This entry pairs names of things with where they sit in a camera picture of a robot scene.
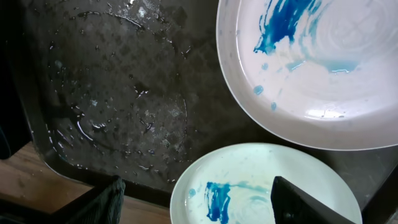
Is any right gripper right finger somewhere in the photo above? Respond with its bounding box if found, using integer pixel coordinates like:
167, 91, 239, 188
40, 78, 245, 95
271, 176, 354, 224

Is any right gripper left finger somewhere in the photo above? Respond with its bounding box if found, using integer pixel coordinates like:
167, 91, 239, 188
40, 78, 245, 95
51, 176, 126, 224

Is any white plate back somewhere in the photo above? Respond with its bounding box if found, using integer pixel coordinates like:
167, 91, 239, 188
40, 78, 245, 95
216, 0, 397, 151

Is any white plate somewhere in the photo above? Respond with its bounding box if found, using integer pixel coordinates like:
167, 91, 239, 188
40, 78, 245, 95
170, 143, 363, 224
216, 0, 397, 151

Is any blue water tray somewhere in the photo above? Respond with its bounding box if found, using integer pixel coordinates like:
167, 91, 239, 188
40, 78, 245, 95
0, 50, 32, 160

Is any dark brown serving tray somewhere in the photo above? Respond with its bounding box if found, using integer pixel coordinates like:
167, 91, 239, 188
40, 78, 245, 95
1, 1, 397, 223

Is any white plate front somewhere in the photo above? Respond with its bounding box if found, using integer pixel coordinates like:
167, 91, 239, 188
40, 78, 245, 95
170, 143, 363, 224

